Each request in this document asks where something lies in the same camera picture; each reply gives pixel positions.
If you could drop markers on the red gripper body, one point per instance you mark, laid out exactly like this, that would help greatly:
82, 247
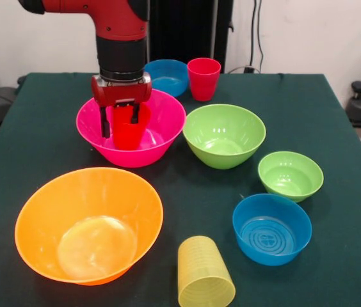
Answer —
121, 92

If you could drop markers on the large green plastic bowl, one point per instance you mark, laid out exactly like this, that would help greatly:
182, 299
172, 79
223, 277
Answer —
223, 137

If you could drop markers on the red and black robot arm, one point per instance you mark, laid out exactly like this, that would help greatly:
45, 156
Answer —
116, 35

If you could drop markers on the yellow plastic cup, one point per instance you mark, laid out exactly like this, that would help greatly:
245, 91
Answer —
199, 265

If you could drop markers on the dark green table cloth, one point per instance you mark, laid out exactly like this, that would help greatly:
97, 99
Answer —
311, 256

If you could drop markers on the small green plastic bowl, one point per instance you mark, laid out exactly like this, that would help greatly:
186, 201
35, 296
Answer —
291, 177

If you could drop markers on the large pink plastic bowl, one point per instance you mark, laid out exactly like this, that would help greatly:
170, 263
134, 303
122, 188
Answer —
167, 128

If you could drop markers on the crimson pink plastic cup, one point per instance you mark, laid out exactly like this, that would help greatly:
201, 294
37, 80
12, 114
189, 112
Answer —
203, 80

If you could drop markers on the blue plastic bowl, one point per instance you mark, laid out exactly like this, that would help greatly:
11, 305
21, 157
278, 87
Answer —
271, 233
167, 78

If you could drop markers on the orange plastic bowl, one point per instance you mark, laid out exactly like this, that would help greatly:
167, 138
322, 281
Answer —
87, 224

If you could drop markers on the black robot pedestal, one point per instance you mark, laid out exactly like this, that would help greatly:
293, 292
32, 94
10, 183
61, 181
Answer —
187, 32

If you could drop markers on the red plastic cup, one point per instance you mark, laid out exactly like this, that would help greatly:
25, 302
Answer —
126, 134

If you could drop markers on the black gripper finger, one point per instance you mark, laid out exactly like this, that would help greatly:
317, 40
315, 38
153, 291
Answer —
104, 123
135, 113

